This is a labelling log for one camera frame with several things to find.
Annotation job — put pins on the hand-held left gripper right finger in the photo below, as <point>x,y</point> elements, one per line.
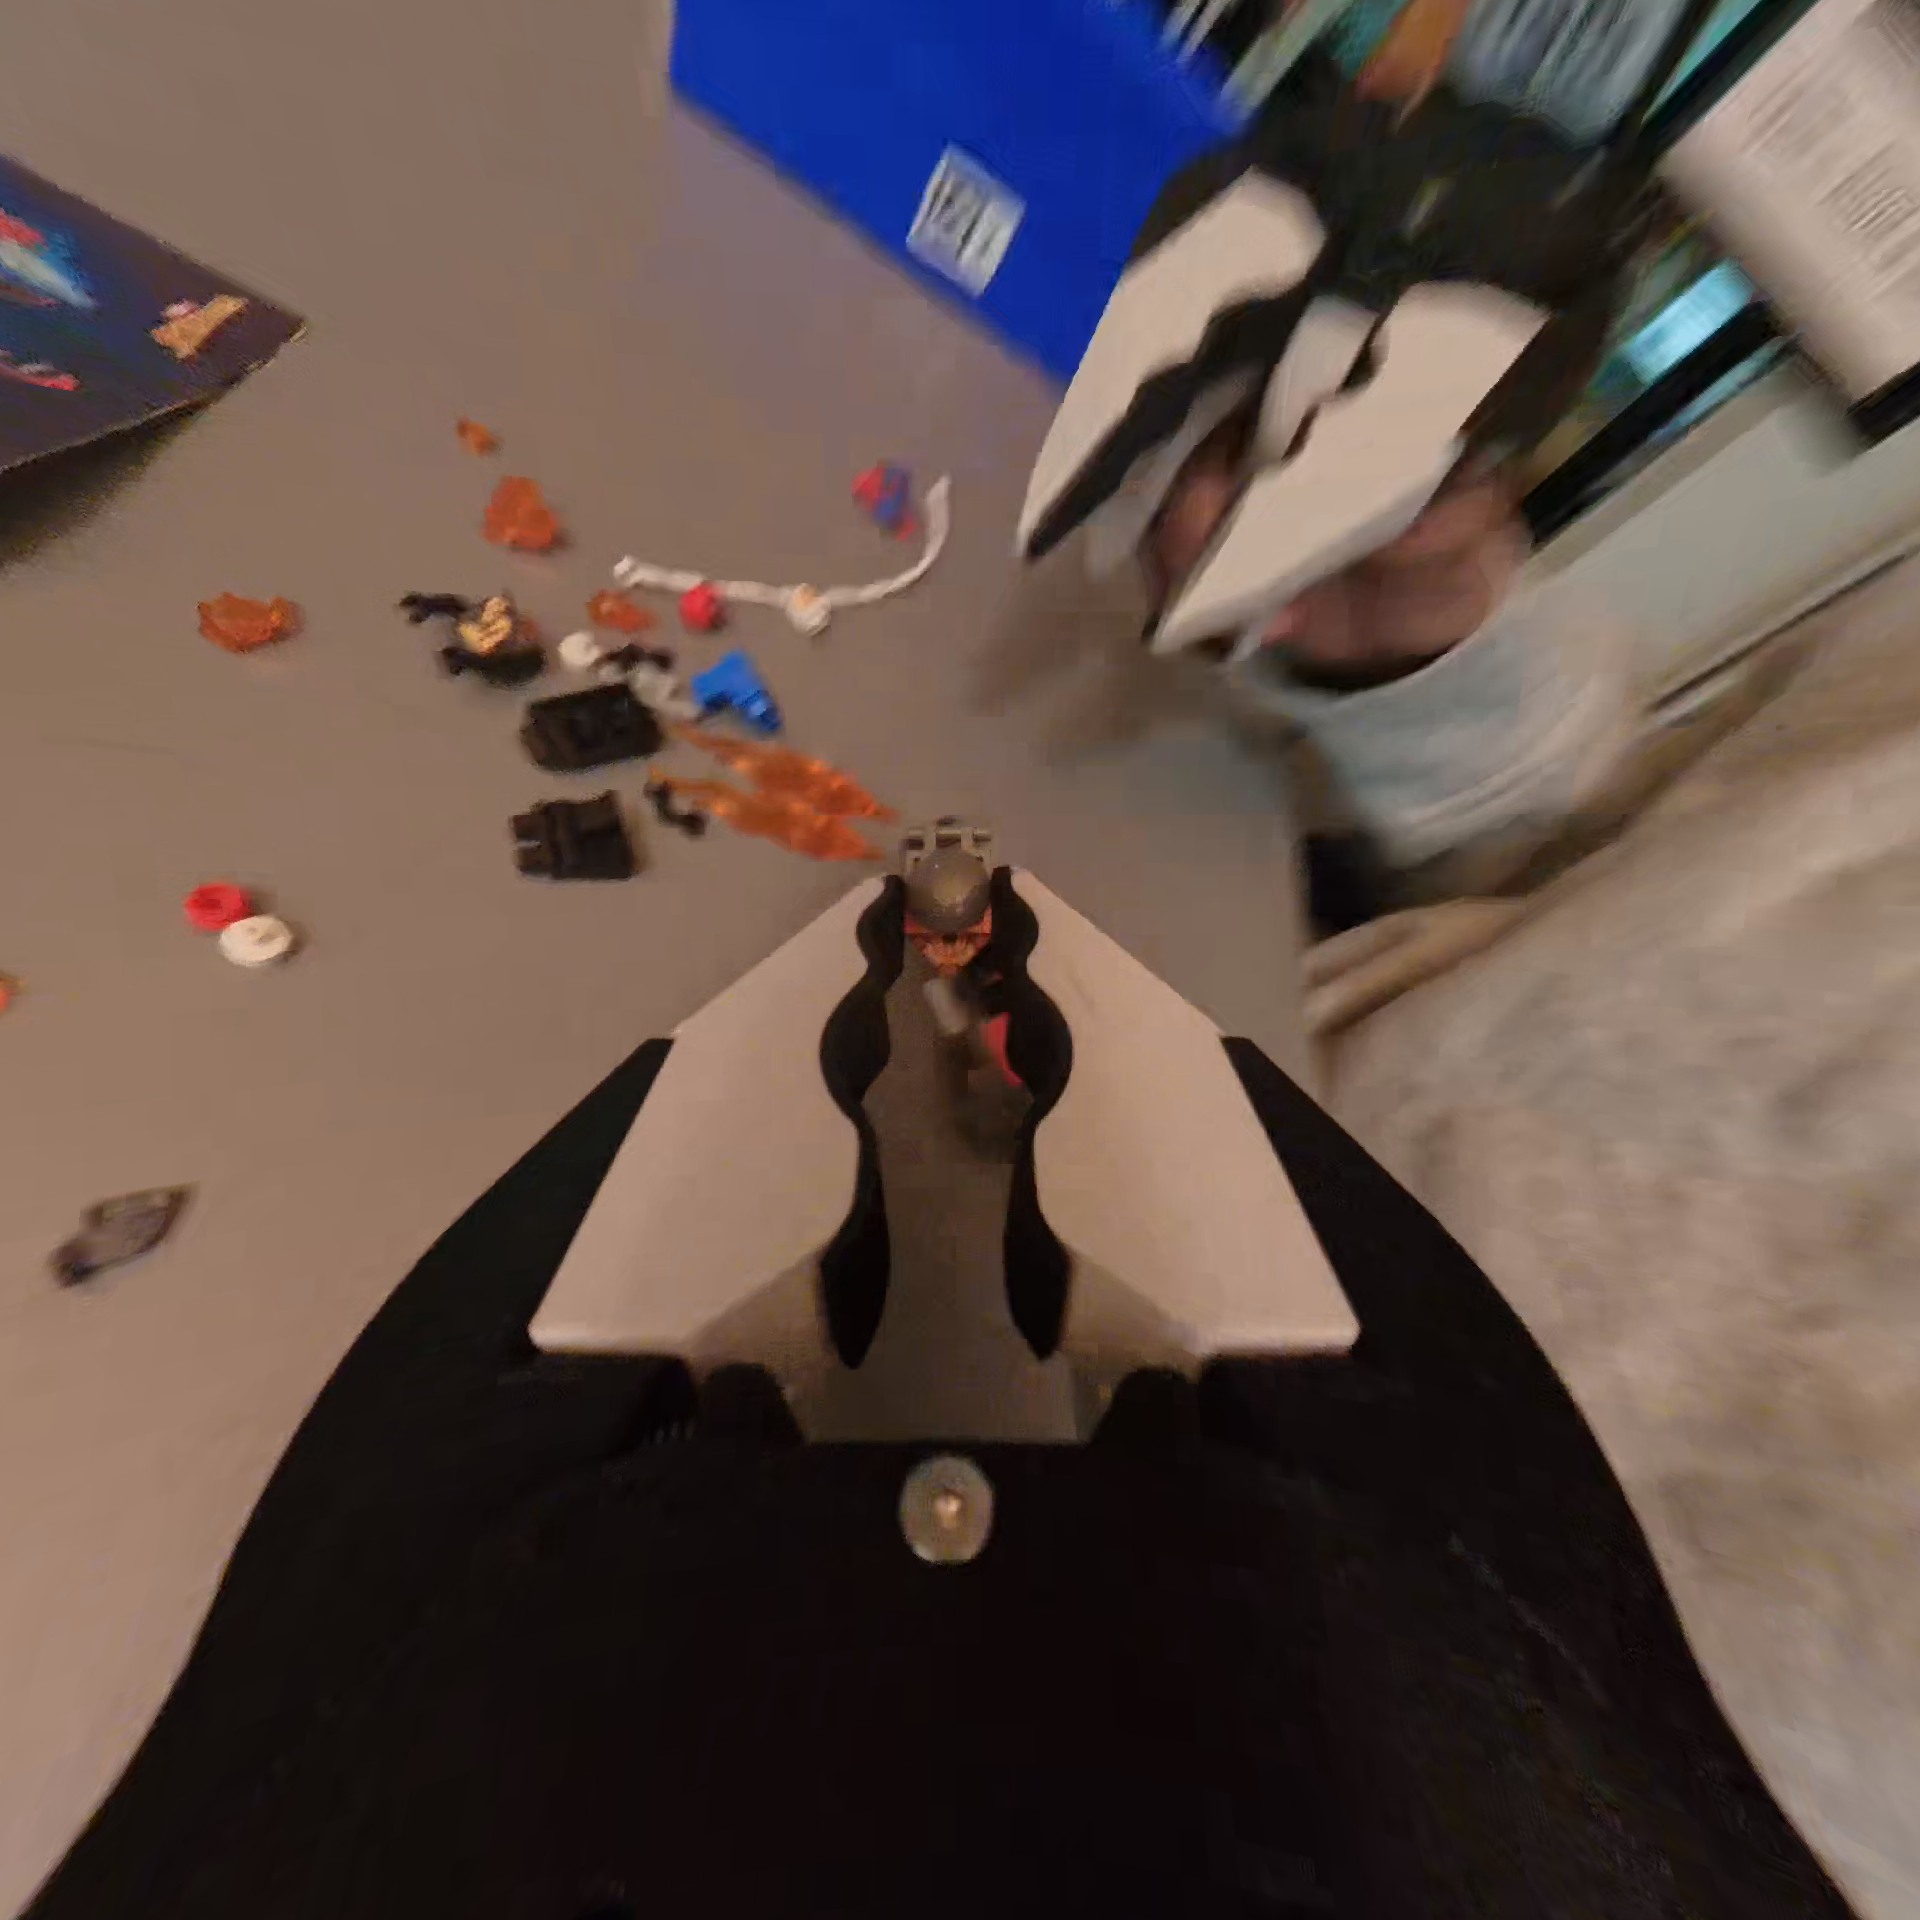
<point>1185,1201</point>

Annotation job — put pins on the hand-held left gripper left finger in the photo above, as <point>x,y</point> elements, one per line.
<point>692,1184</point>

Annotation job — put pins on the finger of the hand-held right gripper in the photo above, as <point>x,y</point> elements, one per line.
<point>1349,465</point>
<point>1171,323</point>

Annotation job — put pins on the black red lego build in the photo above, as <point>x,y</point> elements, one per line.
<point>950,885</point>

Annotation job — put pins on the person's right forearm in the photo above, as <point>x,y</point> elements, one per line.
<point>1454,763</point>

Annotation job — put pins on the red blue lego piece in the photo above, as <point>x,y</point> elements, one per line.
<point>883,493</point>

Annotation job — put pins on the black lego claw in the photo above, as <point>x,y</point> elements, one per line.
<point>675,808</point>
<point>434,605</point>

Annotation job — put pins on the long black lego brick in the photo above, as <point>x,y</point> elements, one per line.
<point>591,729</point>

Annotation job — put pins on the grey lego piece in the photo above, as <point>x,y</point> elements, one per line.
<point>652,682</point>

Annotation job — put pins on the red round lego stud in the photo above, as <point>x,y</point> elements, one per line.
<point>218,905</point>

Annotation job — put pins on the dark lego piece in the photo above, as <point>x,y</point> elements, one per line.
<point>121,1232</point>

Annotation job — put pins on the orange flame lego piece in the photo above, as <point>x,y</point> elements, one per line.
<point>249,620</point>
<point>620,613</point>
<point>523,515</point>

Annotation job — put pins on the lego instruction booklet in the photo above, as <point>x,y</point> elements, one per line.
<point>106,315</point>

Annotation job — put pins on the person's right hand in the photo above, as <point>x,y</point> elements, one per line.
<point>1426,600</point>

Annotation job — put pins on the blue plastic bin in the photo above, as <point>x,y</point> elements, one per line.
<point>902,89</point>

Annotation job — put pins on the framed marker sign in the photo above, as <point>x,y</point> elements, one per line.
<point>1801,181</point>

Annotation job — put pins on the white minifigure head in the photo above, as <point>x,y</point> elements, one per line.
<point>811,609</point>

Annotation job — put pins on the red minifigure head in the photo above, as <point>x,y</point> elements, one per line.
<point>701,609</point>

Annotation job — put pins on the black printed minifigure torso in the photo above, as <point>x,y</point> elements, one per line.
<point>493,643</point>

